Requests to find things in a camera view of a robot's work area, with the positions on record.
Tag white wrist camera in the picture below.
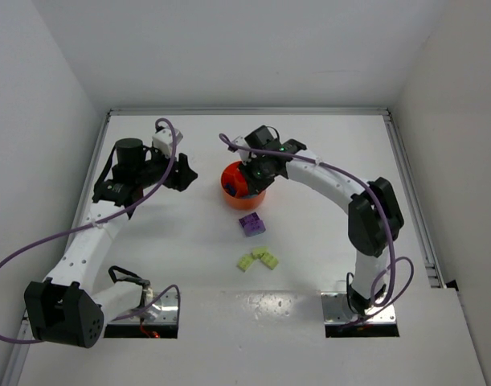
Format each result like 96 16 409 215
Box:
228 136 250 165
152 125 183 157

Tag orange round divided container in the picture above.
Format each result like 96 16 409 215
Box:
220 161 266 211

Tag yellow-green lego right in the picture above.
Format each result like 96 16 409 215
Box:
260 253 279 270

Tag purple lego block stack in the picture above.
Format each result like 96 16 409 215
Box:
239 212 266 237

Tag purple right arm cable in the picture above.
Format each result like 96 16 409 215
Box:
218 133 415 321

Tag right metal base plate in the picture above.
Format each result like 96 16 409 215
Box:
321 292 397 326

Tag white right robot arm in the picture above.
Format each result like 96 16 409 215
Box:
228 125 404 315

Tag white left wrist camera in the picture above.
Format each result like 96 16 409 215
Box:
152 125 183 157

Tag yellow-green lego middle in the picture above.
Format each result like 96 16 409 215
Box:
252 246 268 260

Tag blue arch lego piece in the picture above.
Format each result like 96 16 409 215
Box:
223 183 236 197

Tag yellow-green lego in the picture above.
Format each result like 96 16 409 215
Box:
236 254 255 272
260 253 279 270
252 246 268 260

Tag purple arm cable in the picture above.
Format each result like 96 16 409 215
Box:
218 133 415 321
0 117 182 343

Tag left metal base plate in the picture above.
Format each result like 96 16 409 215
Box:
111 289 178 326

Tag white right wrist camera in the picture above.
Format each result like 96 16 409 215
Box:
228 136 250 165

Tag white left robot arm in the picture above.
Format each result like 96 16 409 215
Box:
24 134 198 348

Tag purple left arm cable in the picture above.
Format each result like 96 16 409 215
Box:
0 117 182 343

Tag yellow-green lego left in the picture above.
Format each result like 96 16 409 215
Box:
236 254 255 272

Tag metal base plate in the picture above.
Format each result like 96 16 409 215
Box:
321 292 397 326
111 289 178 326

